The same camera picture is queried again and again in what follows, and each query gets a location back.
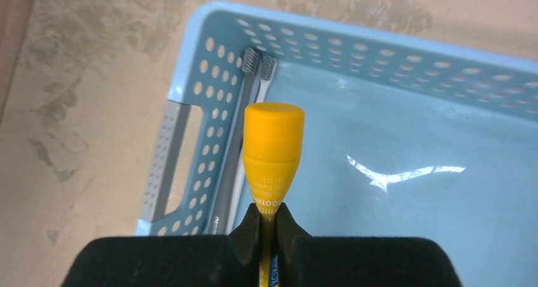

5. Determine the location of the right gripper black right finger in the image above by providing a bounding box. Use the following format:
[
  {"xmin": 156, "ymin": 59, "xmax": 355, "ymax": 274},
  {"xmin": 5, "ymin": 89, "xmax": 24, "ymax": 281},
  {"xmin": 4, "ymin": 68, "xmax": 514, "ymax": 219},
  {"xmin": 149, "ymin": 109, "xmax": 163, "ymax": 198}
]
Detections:
[{"xmin": 275, "ymin": 204, "xmax": 462, "ymax": 287}]

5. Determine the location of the grey toothbrush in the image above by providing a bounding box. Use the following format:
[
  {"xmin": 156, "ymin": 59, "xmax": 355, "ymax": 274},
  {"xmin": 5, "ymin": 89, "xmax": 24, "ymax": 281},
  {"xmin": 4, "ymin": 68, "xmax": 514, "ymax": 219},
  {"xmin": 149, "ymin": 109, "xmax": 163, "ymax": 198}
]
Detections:
[{"xmin": 207, "ymin": 47, "xmax": 259, "ymax": 235}]

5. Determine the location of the yellow toothpaste tube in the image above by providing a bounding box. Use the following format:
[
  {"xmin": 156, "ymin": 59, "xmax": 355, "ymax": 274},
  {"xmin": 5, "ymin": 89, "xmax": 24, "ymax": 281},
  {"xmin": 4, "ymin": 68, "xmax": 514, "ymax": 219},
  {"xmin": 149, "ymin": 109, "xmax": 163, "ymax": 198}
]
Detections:
[{"xmin": 243, "ymin": 102, "xmax": 305, "ymax": 286}]

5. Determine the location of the brown wooden board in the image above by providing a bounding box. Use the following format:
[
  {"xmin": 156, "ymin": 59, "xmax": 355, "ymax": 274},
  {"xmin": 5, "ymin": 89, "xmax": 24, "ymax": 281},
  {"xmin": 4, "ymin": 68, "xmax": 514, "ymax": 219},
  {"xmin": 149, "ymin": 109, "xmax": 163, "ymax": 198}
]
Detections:
[{"xmin": 1, "ymin": 0, "xmax": 34, "ymax": 116}]

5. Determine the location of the light blue perforated basket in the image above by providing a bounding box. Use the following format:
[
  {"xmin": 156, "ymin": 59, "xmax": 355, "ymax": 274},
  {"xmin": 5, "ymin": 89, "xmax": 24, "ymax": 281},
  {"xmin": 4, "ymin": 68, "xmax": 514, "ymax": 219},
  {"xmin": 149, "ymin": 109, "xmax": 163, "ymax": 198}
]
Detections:
[{"xmin": 136, "ymin": 1, "xmax": 537, "ymax": 286}]

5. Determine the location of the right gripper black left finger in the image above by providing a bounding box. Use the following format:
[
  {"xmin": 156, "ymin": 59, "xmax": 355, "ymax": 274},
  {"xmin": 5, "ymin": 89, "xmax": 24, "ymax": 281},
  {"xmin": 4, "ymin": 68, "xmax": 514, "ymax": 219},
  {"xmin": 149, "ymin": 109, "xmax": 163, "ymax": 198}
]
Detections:
[{"xmin": 62, "ymin": 204, "xmax": 261, "ymax": 286}]

